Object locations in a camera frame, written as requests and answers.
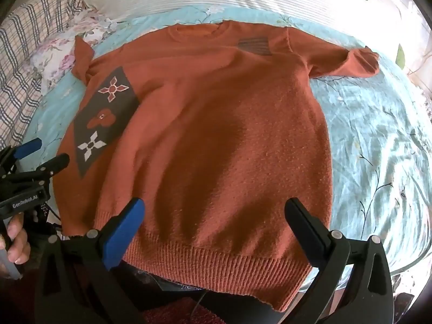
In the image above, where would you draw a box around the plaid cloth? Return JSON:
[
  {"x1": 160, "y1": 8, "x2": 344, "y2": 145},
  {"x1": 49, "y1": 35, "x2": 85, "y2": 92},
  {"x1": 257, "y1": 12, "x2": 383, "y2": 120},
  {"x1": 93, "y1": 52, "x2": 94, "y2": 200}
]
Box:
[{"x1": 0, "y1": 0, "x2": 85, "y2": 149}]

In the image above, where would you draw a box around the orange knit sweater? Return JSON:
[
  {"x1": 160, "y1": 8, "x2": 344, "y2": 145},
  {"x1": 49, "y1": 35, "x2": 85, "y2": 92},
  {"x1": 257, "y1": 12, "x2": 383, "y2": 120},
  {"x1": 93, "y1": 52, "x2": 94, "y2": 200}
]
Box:
[{"x1": 54, "y1": 20, "x2": 380, "y2": 312}]

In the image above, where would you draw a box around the person's left hand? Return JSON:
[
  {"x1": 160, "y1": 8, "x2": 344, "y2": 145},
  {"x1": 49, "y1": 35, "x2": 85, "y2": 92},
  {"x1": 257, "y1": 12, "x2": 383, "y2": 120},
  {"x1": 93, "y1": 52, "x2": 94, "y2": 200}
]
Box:
[{"x1": 0, "y1": 214, "x2": 32, "y2": 279}]

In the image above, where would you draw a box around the light blue floral blanket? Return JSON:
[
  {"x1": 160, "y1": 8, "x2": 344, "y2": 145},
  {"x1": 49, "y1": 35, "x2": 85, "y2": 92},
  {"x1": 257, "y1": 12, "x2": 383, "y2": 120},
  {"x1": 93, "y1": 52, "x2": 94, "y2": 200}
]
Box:
[{"x1": 29, "y1": 5, "x2": 432, "y2": 277}]

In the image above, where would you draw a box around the white floral pillow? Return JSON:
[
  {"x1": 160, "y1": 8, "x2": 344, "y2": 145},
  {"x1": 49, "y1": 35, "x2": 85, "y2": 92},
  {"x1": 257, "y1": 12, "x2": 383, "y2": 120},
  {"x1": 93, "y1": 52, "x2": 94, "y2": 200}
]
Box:
[{"x1": 30, "y1": 10, "x2": 119, "y2": 88}]

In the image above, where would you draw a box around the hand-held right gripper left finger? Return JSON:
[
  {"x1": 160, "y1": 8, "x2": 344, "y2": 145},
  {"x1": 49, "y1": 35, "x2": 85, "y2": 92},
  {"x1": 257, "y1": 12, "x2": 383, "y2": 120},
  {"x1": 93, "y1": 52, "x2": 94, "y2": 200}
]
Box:
[{"x1": 34, "y1": 197, "x2": 159, "y2": 324}]

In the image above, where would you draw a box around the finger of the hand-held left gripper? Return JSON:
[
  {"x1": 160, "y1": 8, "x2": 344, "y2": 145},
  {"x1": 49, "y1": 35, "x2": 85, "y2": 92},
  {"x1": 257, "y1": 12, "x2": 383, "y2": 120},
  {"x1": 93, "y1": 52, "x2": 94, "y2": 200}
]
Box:
[
  {"x1": 33, "y1": 153, "x2": 71, "y2": 178},
  {"x1": 13, "y1": 138, "x2": 43, "y2": 160}
]

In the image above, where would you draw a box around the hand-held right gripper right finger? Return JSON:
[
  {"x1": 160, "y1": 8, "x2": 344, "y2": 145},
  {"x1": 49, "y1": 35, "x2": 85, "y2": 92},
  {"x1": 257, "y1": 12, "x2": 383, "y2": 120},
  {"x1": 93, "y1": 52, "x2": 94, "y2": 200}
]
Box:
[{"x1": 284, "y1": 197, "x2": 395, "y2": 324}]

